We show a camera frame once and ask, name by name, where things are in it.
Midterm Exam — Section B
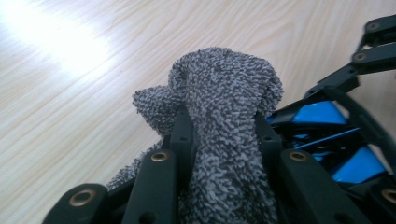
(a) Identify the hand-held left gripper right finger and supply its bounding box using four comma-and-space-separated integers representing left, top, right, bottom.
255, 111, 372, 224

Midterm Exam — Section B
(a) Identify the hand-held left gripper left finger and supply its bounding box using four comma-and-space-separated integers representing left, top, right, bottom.
121, 106, 194, 224

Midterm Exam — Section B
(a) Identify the grey terry cloth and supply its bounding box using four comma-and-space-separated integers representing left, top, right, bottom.
106, 46, 285, 224

